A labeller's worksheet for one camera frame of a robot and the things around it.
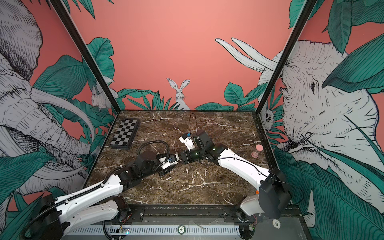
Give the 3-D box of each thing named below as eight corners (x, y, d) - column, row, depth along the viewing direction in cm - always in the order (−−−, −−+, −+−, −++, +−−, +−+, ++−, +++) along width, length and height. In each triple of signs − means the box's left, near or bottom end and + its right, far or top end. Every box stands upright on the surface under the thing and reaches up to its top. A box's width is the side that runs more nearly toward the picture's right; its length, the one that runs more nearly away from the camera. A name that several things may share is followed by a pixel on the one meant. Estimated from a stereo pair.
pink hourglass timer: (251, 157, 98) (256, 150, 90) (250, 151, 100) (255, 144, 93) (258, 157, 98) (264, 150, 90) (257, 151, 100) (262, 144, 93)
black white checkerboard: (111, 149, 100) (109, 146, 97) (123, 121, 116) (121, 118, 113) (130, 149, 100) (128, 146, 97) (139, 121, 116) (138, 118, 113)
